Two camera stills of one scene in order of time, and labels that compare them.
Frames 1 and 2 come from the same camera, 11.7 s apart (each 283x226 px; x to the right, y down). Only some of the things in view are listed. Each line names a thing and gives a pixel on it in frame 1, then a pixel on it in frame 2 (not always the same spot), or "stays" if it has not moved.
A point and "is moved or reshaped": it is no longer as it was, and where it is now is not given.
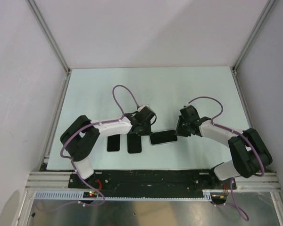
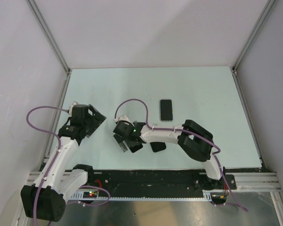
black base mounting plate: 149,181 stays
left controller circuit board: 90,194 stays
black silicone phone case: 134,143 is moved or reshaped
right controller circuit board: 218,197 stays
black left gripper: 146,133 → 98,117
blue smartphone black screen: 162,137 is moved or reshaped
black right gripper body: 187,123 → 127,140
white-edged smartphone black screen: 113,143 → 157,146
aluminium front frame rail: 59,181 stays
